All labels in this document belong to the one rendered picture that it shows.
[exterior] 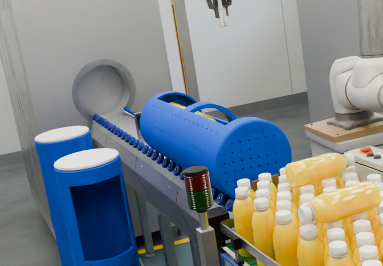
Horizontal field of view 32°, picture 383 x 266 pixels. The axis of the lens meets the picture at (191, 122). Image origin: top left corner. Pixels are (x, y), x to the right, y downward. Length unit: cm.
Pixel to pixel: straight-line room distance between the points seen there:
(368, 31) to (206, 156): 79
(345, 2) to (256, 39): 313
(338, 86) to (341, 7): 207
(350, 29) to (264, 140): 255
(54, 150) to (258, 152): 141
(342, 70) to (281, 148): 59
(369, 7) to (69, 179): 136
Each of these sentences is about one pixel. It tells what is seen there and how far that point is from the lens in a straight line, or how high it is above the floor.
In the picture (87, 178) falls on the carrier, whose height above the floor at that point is 98.
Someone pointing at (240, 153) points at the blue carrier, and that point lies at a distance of 220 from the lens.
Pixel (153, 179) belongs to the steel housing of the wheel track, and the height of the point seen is 86.
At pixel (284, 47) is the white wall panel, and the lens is 785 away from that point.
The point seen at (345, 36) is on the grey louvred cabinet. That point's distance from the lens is 477.
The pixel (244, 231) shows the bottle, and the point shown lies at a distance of 197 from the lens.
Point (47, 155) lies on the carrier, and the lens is 340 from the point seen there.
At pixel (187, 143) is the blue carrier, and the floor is 114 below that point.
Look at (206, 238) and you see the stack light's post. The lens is 171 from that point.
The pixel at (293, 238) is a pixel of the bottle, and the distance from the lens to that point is 174.
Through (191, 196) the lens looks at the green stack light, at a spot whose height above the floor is 120.
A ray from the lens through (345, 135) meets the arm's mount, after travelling 269.
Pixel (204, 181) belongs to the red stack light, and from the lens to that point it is 165.
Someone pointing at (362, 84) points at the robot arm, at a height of 123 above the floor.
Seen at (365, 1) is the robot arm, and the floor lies 153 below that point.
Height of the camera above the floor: 174
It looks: 13 degrees down
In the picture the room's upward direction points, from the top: 9 degrees counter-clockwise
